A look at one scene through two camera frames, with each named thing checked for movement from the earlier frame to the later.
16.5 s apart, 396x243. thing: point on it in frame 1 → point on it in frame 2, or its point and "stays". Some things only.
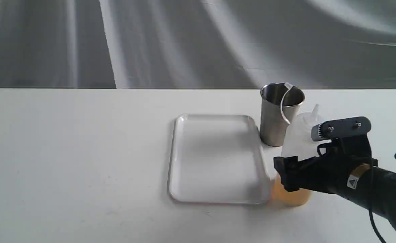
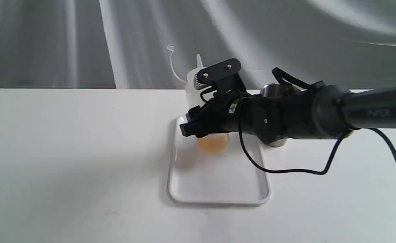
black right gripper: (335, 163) → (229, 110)
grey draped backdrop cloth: (198, 44) stays
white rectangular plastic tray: (217, 159) stays
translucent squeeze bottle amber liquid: (297, 140) → (217, 143)
